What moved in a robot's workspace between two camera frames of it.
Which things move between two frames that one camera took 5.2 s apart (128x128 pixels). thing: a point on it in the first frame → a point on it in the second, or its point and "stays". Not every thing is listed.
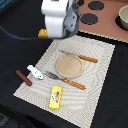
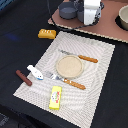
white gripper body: (63, 25) → (92, 10)
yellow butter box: (55, 98) stays
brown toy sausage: (24, 78) stays
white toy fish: (36, 72) stays
